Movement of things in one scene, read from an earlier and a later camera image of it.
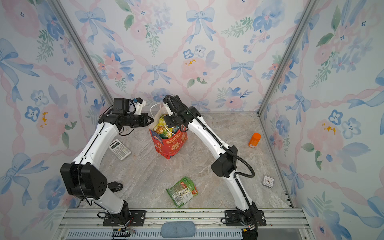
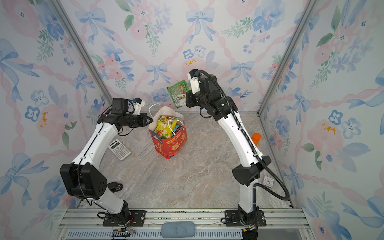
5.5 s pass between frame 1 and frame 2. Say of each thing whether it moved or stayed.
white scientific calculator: stayed
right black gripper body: moved
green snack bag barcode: moved
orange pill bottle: stayed
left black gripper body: stayed
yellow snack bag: stayed
